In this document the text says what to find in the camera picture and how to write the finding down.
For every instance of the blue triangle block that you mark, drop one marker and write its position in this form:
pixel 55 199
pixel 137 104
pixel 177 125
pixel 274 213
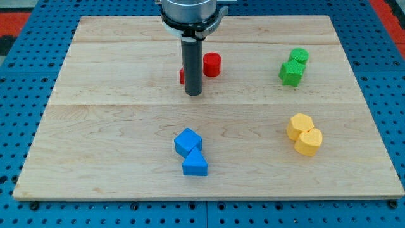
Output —
pixel 195 163

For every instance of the light wooden board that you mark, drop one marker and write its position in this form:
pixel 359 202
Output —
pixel 108 130

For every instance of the green cylinder block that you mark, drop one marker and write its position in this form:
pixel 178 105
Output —
pixel 300 55

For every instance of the green star block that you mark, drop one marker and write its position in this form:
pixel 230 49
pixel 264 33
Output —
pixel 291 73

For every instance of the red block behind rod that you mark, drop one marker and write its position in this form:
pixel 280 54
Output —
pixel 181 76

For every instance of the red cylinder block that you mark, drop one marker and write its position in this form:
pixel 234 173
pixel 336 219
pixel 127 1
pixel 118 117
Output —
pixel 212 64

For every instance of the blue cube block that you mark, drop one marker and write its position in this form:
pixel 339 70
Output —
pixel 186 141

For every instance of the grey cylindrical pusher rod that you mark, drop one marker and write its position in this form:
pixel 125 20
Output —
pixel 193 67

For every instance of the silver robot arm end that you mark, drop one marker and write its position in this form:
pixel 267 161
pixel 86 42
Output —
pixel 192 20

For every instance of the yellow heart block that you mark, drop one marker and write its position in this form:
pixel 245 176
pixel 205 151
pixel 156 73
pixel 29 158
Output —
pixel 308 143

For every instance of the yellow hexagon block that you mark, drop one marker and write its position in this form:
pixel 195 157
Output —
pixel 298 124

